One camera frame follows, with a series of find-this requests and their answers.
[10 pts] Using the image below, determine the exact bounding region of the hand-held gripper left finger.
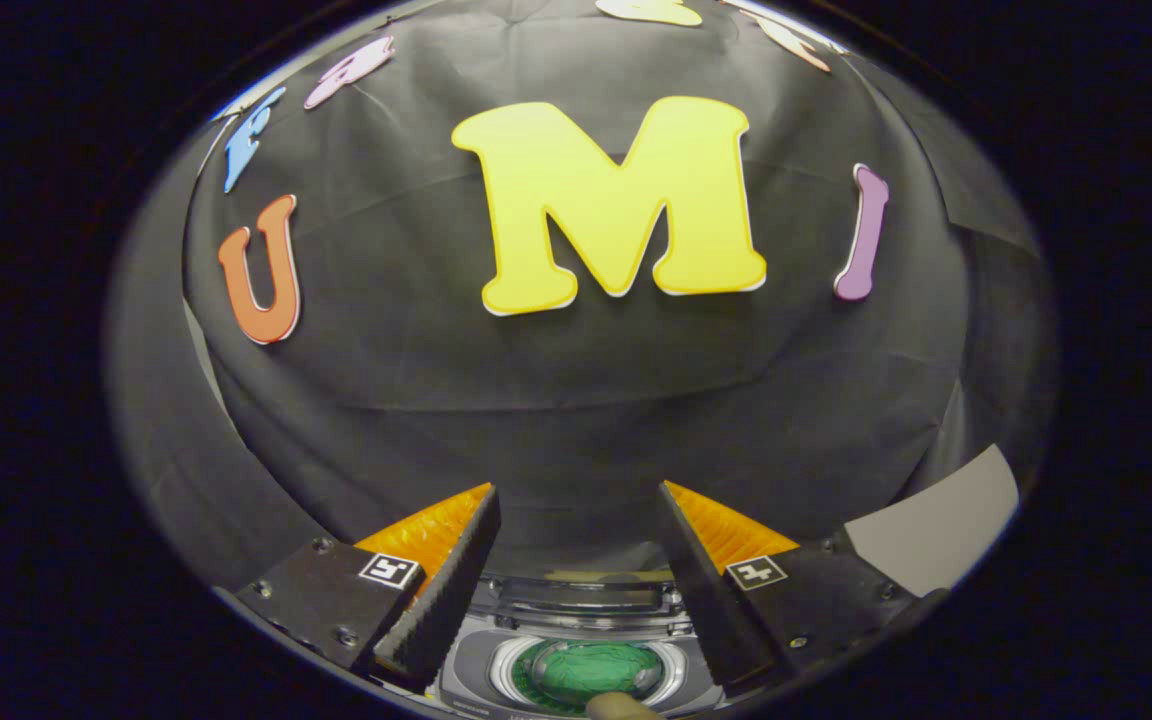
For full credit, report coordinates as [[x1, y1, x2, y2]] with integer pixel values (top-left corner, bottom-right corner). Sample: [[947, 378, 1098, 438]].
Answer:
[[234, 482, 503, 693]]

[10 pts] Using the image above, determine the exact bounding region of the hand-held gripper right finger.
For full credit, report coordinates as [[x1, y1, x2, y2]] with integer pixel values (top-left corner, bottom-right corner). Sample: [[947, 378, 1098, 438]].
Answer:
[[656, 480, 949, 693]]

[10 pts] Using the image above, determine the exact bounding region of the grey washing machine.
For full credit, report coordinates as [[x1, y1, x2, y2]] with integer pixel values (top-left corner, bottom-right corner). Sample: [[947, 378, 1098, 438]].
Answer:
[[434, 600, 729, 720]]

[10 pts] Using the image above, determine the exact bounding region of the green polo shirt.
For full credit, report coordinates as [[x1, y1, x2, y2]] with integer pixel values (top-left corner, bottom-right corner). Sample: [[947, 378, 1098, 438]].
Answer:
[[534, 641, 664, 709]]

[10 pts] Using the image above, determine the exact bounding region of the black backdrop cloth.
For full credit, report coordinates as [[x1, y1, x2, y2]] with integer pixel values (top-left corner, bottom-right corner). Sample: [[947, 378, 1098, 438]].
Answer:
[[104, 0, 1059, 601]]

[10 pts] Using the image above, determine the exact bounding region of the beige cabinet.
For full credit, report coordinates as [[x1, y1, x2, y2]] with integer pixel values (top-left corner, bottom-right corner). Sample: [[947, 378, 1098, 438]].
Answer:
[[843, 444, 1021, 599]]

